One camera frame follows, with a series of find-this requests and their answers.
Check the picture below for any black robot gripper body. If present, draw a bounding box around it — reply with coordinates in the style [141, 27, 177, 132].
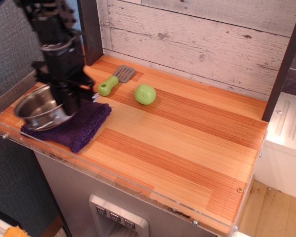
[32, 39, 99, 101]

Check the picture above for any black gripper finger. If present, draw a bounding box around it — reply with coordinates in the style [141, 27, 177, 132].
[49, 84, 65, 105]
[61, 88, 80, 116]

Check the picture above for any stainless steel pot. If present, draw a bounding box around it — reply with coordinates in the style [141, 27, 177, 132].
[14, 85, 73, 131]

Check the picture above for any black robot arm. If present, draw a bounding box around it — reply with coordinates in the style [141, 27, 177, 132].
[15, 0, 96, 116]

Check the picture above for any purple cloth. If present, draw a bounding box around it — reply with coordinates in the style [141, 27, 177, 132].
[21, 100, 112, 153]

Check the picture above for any green toy apple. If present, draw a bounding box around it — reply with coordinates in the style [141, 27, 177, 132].
[135, 84, 156, 105]

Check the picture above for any grey toy fridge cabinet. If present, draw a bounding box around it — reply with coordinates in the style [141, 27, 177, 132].
[35, 152, 213, 237]

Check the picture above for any silver dispenser panel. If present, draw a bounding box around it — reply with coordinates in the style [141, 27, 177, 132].
[89, 194, 149, 237]

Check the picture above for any yellow object at corner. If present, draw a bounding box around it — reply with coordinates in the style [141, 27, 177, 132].
[3, 226, 29, 237]

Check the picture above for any white toy sink unit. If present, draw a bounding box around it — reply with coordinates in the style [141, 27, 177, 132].
[254, 93, 296, 197]

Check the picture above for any green handled grey spatula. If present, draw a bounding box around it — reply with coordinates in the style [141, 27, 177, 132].
[98, 65, 135, 96]

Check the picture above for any clear acrylic guard rail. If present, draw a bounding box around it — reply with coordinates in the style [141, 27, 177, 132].
[0, 37, 267, 235]

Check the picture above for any dark left shelf post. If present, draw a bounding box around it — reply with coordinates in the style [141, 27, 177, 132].
[77, 0, 103, 66]

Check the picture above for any dark shelf post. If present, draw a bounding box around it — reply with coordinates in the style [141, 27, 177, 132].
[77, 0, 103, 66]
[262, 24, 296, 122]

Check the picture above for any dark right shelf post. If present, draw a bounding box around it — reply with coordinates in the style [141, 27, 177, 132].
[262, 24, 296, 122]

